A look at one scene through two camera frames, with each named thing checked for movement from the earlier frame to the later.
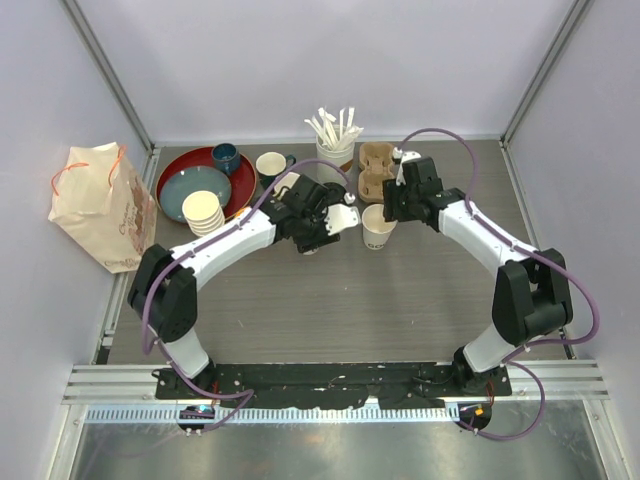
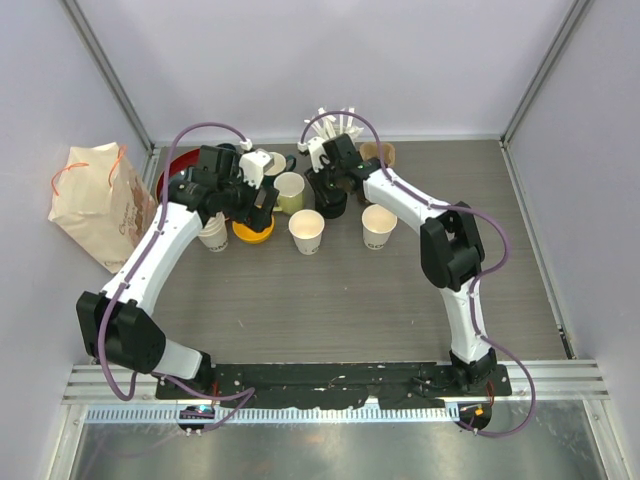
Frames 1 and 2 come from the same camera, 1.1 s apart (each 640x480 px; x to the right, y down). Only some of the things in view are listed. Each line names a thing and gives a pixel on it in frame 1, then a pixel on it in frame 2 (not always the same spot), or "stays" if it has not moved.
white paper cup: [376, 230] stays
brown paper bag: [103, 206] stays
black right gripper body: [407, 197] to [328, 176]
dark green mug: [271, 165] stays
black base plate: [401, 385] stays
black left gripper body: [312, 232] to [240, 197]
